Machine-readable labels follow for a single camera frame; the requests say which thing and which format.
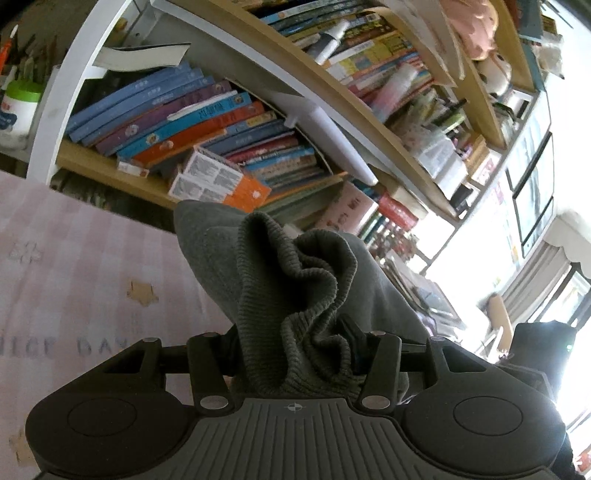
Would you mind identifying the pink checkered table mat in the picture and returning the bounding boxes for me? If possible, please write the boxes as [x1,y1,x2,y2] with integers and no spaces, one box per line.
[1,173,230,479]

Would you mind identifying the white paper sheet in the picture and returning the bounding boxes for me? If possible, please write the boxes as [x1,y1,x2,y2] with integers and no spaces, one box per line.
[270,91,379,186]

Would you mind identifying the small white box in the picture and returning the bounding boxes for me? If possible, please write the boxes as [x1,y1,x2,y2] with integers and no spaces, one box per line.
[116,161,149,178]

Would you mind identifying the grey fleece sweater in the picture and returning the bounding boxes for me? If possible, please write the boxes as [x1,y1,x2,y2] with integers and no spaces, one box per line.
[174,201,429,399]

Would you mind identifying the white jar green lid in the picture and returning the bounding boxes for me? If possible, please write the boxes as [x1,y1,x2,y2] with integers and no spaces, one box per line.
[0,80,44,150]

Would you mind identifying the red orange pen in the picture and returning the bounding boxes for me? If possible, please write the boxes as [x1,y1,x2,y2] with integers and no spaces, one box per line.
[0,24,19,73]

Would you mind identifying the row of leaning books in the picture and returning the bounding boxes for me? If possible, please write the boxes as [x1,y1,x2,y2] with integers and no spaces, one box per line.
[65,62,335,197]

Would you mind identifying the orange white box lower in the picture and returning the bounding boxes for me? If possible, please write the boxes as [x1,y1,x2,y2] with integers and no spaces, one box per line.
[168,169,235,203]

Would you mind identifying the white wooden bookshelf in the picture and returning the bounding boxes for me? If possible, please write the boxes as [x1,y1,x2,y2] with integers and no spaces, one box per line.
[25,0,555,227]

